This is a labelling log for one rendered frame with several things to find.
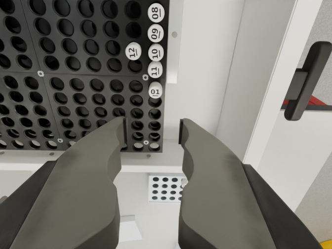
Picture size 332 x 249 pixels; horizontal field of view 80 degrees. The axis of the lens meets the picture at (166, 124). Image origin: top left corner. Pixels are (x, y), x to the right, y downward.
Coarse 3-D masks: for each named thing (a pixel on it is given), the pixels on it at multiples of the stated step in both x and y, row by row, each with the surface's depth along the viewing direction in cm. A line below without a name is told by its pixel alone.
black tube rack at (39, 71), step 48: (0, 0) 15; (48, 0) 15; (96, 0) 15; (144, 0) 15; (0, 48) 20; (48, 48) 19; (96, 48) 19; (144, 48) 17; (0, 96) 22; (48, 96) 19; (96, 96) 22; (144, 96) 19; (0, 144) 22; (48, 144) 22; (144, 144) 22
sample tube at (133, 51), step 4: (128, 44) 16; (132, 44) 16; (136, 44) 16; (128, 48) 16; (132, 48) 16; (136, 48) 16; (140, 48) 16; (128, 52) 16; (132, 52) 16; (136, 52) 16; (140, 52) 16; (128, 56) 16; (132, 56) 16; (136, 56) 16
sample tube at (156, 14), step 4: (152, 4) 14; (156, 4) 14; (160, 4) 15; (148, 8) 14; (152, 8) 14; (156, 8) 14; (160, 8) 14; (148, 12) 14; (152, 12) 14; (156, 12) 14; (160, 12) 14; (164, 12) 14; (148, 16) 15; (152, 16) 14; (156, 16) 14; (160, 16) 14; (152, 20) 15; (156, 20) 15; (160, 20) 15
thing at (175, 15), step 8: (176, 0) 19; (176, 8) 20; (168, 16) 20; (176, 16) 20; (168, 24) 21; (176, 24) 21; (168, 32) 21; (176, 32) 21; (168, 40) 21; (176, 40) 21; (168, 48) 22; (176, 48) 22; (168, 56) 22; (176, 56) 22; (168, 64) 23; (176, 64) 23; (168, 72) 23; (176, 72) 23; (168, 80) 24; (176, 80) 24
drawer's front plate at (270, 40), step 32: (256, 0) 18; (288, 0) 14; (320, 0) 13; (256, 32) 18; (288, 32) 14; (256, 64) 18; (288, 64) 15; (224, 96) 26; (256, 96) 18; (224, 128) 26; (256, 128) 18; (256, 160) 20
